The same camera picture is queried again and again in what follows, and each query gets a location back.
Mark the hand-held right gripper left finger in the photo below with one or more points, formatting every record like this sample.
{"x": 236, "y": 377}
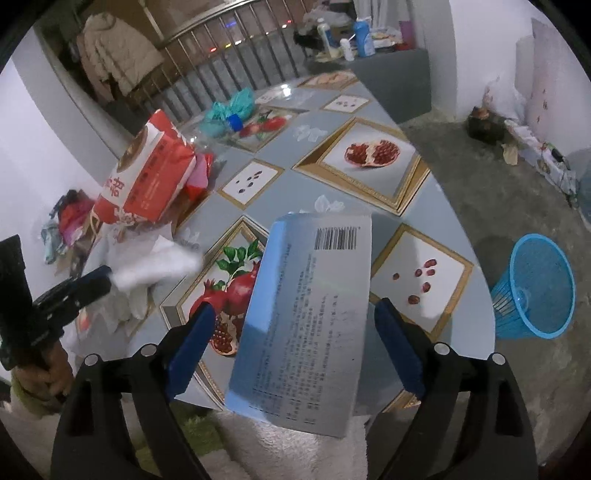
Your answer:
{"x": 191, "y": 353}

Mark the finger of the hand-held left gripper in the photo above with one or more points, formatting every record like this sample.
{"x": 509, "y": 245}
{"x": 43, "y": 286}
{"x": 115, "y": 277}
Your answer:
{"x": 87, "y": 288}

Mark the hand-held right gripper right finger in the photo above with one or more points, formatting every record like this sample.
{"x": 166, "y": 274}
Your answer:
{"x": 399, "y": 350}

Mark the white tissue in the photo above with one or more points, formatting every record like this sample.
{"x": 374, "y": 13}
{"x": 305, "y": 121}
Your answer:
{"x": 157, "y": 270}

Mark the white packets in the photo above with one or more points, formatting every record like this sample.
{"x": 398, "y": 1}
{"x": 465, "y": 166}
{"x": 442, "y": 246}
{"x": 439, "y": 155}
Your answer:
{"x": 304, "y": 323}

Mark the blue plastic waste basket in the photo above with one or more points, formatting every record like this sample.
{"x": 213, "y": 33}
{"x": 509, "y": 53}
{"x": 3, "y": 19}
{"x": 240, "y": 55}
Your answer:
{"x": 535, "y": 290}

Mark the red snack packet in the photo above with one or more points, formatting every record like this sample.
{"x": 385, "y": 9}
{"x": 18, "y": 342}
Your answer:
{"x": 201, "y": 173}

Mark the person's left forearm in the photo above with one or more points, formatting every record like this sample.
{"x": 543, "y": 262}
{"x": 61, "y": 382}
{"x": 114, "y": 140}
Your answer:
{"x": 27, "y": 392}

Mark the person's left hand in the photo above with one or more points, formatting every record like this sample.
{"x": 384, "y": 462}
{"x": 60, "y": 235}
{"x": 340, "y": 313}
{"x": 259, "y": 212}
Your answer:
{"x": 53, "y": 369}

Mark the pile of colourful clothes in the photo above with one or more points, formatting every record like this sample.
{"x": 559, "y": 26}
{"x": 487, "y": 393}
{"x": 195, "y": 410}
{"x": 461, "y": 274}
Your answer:
{"x": 64, "y": 226}

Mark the large red white snack bag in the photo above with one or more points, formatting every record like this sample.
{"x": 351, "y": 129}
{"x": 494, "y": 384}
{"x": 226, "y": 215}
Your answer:
{"x": 143, "y": 180}

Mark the white fleece garment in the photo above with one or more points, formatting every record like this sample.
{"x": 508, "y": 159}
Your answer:
{"x": 277, "y": 452}

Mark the clear plastic wrapper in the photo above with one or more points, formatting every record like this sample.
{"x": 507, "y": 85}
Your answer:
{"x": 309, "y": 134}
{"x": 328, "y": 204}

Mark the fruit print tablecloth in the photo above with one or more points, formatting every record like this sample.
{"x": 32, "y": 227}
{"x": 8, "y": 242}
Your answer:
{"x": 286, "y": 194}

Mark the blue bottle cap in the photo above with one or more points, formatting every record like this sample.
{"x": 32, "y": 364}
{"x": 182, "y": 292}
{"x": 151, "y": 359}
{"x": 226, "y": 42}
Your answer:
{"x": 234, "y": 122}

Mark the cardboard scrap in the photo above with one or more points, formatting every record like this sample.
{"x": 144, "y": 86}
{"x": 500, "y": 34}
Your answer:
{"x": 510, "y": 153}

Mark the teal plastic bag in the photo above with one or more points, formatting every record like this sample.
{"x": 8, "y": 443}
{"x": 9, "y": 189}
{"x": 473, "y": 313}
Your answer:
{"x": 231, "y": 108}

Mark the beige padded jacket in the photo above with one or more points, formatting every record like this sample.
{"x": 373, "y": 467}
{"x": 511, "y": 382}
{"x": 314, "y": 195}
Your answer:
{"x": 120, "y": 55}

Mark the dark brown bundle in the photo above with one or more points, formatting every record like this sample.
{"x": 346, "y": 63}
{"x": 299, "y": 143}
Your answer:
{"x": 485, "y": 125}

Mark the printed white sack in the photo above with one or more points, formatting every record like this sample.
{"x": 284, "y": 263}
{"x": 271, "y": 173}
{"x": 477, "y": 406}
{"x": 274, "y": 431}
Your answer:
{"x": 545, "y": 157}

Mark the metal bar railing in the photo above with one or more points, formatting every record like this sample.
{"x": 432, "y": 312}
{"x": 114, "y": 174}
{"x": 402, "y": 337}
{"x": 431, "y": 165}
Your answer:
{"x": 217, "y": 64}

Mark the grey cabinet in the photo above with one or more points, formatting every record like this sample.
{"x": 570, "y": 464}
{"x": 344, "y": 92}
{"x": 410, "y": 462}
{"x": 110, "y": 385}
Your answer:
{"x": 397, "y": 87}

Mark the white plastic bag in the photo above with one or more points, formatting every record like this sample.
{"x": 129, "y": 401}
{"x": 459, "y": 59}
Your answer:
{"x": 505, "y": 99}

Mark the small white bottle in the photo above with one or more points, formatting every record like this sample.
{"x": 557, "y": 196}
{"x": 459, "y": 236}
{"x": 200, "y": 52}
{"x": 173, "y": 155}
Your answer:
{"x": 347, "y": 50}

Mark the white pink panel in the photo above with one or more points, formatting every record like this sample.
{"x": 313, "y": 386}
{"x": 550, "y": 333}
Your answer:
{"x": 551, "y": 78}

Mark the blue bottle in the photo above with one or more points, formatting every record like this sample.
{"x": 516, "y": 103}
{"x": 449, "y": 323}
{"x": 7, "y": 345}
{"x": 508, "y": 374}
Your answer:
{"x": 364, "y": 39}

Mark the pink cup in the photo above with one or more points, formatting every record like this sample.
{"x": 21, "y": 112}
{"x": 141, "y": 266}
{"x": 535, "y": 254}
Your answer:
{"x": 407, "y": 32}

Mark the tall white bottle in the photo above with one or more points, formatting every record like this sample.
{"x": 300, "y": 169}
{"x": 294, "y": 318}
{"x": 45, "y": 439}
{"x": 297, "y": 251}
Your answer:
{"x": 323, "y": 36}

